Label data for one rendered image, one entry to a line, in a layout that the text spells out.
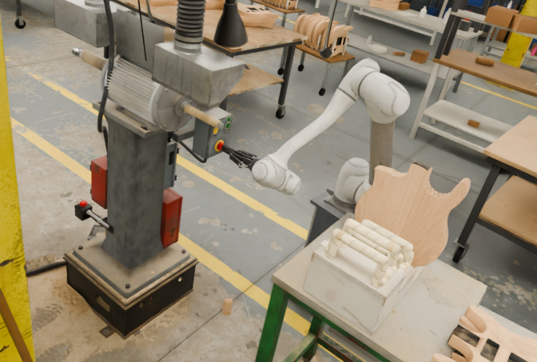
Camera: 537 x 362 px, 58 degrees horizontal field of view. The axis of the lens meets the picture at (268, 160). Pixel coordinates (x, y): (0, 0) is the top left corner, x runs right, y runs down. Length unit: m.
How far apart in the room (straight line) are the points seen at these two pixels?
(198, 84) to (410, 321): 1.09
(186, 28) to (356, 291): 1.06
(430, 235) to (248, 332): 1.32
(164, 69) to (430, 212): 1.09
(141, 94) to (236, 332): 1.40
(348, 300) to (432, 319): 0.33
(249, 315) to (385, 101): 1.49
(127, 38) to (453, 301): 1.62
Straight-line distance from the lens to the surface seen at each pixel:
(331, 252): 1.59
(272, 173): 1.97
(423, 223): 1.81
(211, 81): 1.69
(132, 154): 2.25
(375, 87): 2.02
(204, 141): 2.30
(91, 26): 2.18
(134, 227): 2.48
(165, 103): 2.00
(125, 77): 2.15
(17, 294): 1.49
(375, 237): 1.58
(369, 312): 1.61
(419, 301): 1.86
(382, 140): 2.15
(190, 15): 1.77
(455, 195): 1.73
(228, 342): 2.73
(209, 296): 2.93
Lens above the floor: 2.10
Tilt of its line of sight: 29 degrees down
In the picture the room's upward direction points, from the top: 11 degrees clockwise
